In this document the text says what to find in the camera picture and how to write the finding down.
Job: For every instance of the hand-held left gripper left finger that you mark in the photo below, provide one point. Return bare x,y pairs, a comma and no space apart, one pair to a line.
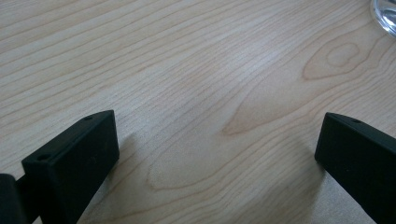
71,168

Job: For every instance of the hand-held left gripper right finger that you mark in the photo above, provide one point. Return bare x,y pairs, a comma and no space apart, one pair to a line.
361,155

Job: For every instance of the clear glass container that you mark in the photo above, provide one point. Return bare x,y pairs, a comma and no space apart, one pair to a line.
386,14

